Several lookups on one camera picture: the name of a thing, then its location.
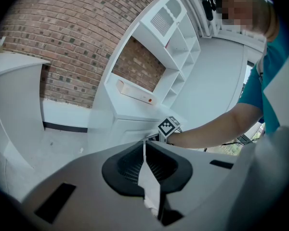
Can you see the person's head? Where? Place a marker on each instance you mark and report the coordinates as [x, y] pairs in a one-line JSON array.
[[250, 8]]

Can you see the white drawer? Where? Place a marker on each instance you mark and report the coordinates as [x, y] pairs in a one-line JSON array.
[[135, 129]]

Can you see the person in teal shirt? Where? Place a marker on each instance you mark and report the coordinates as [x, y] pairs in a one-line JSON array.
[[274, 68]]

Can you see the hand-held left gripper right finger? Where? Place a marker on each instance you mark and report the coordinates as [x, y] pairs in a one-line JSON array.
[[202, 167]]

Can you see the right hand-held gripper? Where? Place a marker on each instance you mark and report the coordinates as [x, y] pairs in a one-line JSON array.
[[168, 127]]

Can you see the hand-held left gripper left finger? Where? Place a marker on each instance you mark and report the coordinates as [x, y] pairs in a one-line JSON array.
[[86, 177]]

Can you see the white desk with hutch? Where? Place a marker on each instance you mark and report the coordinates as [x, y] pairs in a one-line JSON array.
[[135, 108]]

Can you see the plain white side desk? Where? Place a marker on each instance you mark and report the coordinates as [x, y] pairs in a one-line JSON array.
[[17, 93]]

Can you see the person's right forearm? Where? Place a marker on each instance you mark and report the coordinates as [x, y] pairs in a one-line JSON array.
[[214, 131]]

